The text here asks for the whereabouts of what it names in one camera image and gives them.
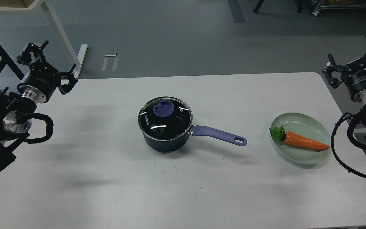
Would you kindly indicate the white table leg frame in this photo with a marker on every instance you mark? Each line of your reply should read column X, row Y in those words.
column 31, row 6

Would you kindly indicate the dark blue saucepan purple handle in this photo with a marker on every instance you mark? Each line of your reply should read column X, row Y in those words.
column 194, row 130

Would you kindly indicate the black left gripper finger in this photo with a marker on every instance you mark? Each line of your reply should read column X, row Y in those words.
column 32, row 54
column 67, row 80

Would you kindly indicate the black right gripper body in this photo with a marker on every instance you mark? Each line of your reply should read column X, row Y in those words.
column 356, row 81

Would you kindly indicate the glass lid purple knob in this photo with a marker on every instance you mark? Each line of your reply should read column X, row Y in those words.
column 165, row 118

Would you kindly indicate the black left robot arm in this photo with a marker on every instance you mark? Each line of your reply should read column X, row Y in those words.
column 19, row 121

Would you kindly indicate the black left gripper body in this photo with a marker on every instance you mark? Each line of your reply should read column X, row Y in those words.
column 42, row 79

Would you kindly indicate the orange toy carrot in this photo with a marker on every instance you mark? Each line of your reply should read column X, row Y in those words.
column 295, row 140

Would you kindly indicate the pale green oval plate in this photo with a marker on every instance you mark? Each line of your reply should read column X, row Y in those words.
column 304, row 126

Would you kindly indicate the metal wheeled cart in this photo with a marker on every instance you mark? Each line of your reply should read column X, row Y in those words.
column 343, row 6

